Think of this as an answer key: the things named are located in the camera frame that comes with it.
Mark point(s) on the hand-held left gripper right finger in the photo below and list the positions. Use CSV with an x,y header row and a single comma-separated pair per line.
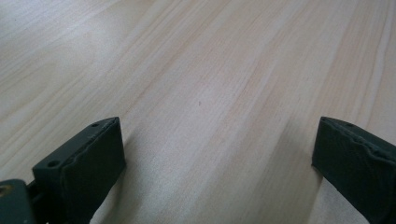
x,y
358,165

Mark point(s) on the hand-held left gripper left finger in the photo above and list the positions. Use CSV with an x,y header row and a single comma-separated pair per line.
x,y
81,174

